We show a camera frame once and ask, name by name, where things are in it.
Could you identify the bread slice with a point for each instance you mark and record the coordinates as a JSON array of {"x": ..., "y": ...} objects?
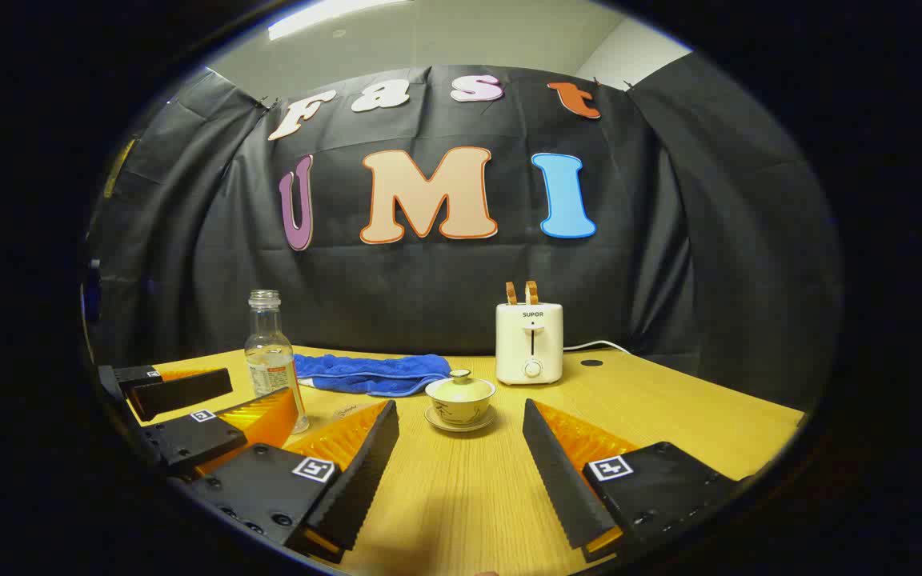
[
  {"x": 511, "y": 293},
  {"x": 531, "y": 292}
]

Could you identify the white toaster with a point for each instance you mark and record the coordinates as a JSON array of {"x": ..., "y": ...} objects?
[{"x": 513, "y": 352}]

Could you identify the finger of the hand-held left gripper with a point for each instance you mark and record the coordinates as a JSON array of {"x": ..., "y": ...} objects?
[
  {"x": 189, "y": 440},
  {"x": 189, "y": 390}
]

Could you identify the white teacup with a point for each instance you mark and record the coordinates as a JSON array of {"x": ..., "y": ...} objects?
[{"x": 461, "y": 410}]

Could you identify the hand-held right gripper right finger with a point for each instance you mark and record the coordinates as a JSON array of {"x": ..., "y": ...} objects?
[{"x": 561, "y": 480}]

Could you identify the clear glass water bottle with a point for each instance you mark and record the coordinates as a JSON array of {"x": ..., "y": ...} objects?
[{"x": 269, "y": 352}]

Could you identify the white teacup lid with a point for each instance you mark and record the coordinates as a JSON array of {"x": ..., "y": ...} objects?
[{"x": 461, "y": 384}]

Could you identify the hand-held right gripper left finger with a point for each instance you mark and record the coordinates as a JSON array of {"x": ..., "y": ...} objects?
[{"x": 365, "y": 472}]

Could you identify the blue towel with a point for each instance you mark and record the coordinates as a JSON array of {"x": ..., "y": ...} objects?
[{"x": 365, "y": 372}]

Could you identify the white saucer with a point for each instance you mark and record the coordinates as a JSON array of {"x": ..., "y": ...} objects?
[{"x": 461, "y": 428}]

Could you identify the black backdrop cloth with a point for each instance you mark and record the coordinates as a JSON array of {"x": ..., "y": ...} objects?
[{"x": 429, "y": 280}]

